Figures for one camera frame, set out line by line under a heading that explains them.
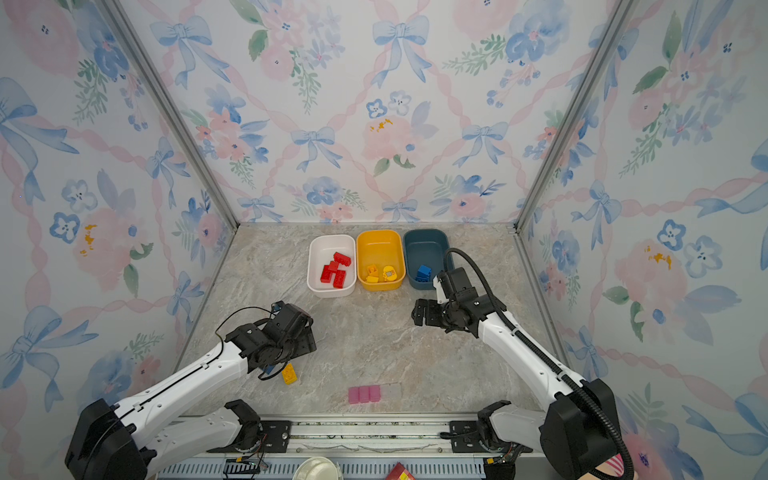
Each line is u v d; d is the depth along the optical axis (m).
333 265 1.04
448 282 0.65
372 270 1.03
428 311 0.72
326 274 1.03
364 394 0.81
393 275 1.01
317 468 0.70
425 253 1.12
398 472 0.66
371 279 1.00
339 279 1.03
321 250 1.10
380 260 1.10
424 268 1.04
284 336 0.62
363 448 0.73
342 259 1.07
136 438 0.40
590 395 0.40
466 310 0.58
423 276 1.03
